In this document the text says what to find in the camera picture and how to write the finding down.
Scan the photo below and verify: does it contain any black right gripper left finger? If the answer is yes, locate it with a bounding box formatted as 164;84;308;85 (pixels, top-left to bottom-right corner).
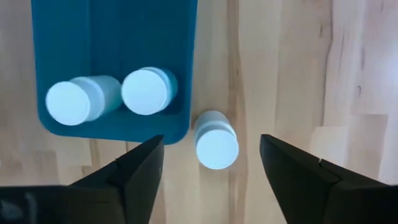
70;134;165;224

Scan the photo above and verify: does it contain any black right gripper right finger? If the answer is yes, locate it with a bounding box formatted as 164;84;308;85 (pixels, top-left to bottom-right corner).
260;134;389;224

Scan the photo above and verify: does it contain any white pill bottle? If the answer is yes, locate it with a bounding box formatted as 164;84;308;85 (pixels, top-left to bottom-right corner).
45;75;123;127
121;66;178;116
192;110;240;170

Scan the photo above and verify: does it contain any teal plastic basket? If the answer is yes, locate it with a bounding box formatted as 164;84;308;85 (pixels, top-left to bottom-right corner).
30;0;199;146

